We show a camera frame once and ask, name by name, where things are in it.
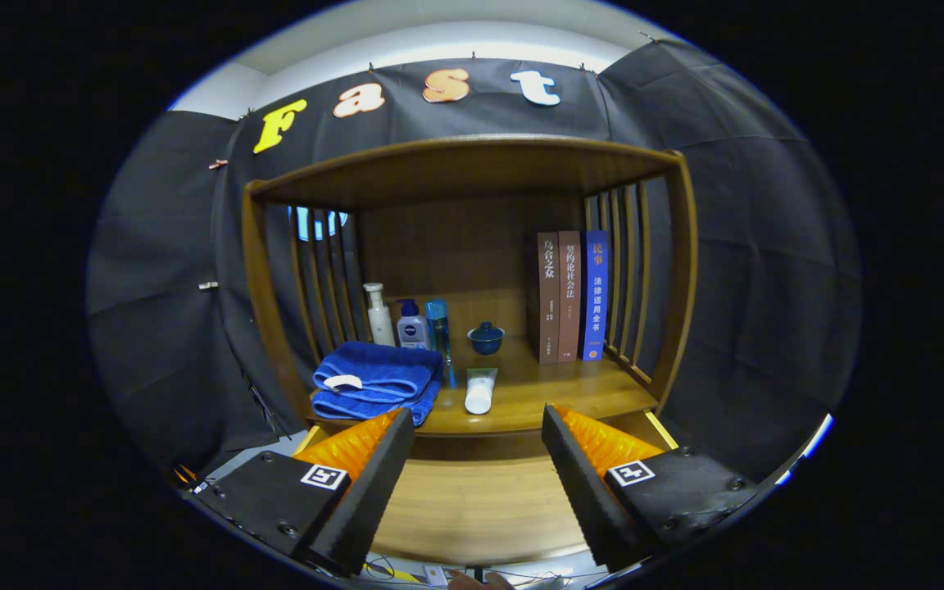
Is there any black backdrop cloth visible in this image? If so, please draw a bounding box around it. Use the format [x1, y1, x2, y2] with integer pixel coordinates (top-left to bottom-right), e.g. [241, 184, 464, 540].
[87, 37, 862, 484]

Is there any wooden cabinet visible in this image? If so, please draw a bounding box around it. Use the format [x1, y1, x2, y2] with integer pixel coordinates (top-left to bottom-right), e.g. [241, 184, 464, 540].
[241, 135, 700, 566]

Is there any blue book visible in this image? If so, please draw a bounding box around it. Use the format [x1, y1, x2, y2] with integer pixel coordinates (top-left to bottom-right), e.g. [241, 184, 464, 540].
[580, 230, 610, 361]

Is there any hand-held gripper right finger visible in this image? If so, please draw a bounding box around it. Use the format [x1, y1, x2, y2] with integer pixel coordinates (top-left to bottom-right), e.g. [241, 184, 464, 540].
[541, 404, 760, 573]

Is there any white green tube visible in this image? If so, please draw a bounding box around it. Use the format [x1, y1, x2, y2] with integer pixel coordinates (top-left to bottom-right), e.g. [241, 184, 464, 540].
[464, 367, 499, 415]

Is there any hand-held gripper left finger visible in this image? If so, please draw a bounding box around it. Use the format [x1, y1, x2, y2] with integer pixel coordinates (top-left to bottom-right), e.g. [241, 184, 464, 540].
[181, 407, 417, 579]

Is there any white bottle blue cap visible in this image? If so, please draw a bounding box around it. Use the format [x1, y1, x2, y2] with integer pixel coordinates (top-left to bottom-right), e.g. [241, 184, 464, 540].
[396, 299, 432, 351]

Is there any folded blue towel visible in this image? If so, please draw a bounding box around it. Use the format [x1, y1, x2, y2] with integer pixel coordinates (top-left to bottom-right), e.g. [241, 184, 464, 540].
[311, 341, 445, 427]

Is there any dark brown book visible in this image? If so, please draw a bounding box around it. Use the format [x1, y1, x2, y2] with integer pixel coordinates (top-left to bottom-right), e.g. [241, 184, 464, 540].
[538, 231, 561, 365]

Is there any reddish brown book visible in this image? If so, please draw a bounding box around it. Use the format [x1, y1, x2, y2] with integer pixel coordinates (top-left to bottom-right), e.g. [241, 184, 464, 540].
[558, 230, 583, 363]

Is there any dark blue lidded teacup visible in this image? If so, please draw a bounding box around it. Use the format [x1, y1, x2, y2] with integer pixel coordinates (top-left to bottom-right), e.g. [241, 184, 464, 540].
[467, 321, 506, 356]

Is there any tall teal bottle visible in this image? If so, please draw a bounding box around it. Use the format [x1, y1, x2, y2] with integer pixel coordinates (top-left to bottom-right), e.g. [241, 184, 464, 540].
[425, 298, 457, 390]

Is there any white pump bottle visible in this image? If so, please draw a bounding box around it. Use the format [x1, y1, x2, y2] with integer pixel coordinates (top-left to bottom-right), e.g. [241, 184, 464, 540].
[362, 283, 397, 347]

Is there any wooden countertop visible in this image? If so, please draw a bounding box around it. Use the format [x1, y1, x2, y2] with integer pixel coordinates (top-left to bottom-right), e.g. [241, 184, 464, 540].
[306, 352, 660, 438]

